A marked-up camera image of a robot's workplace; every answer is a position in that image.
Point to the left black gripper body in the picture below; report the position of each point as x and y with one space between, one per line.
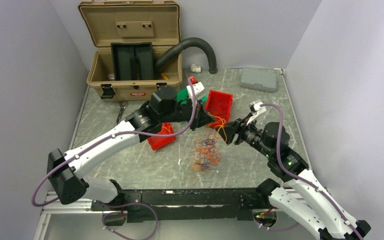
182 113

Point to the green plastic bin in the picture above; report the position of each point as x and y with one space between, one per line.
184 94

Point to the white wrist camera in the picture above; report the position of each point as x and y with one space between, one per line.
256 109
196 88

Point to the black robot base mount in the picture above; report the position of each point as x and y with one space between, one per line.
187 204

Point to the grey plastic organizer case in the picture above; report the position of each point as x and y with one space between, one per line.
260 79

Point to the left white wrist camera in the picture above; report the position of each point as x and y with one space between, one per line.
196 88

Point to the white pipe fitting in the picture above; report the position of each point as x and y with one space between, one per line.
195 68

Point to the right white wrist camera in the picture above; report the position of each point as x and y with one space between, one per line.
256 109

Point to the yellow tool in toolbox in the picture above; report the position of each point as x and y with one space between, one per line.
165 77

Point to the small red plastic bin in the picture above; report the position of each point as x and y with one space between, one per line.
157 143

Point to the tan plastic toolbox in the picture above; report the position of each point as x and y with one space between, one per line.
130 36

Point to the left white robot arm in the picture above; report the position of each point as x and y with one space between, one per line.
68 172

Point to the silver combination wrench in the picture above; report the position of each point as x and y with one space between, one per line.
122 106

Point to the large red plastic bin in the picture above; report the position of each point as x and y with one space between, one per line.
219 105

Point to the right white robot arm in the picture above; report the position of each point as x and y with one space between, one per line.
321 215

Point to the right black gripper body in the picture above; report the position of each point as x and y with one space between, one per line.
249 133

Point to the black toolbox tray insert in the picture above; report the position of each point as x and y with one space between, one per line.
132 61

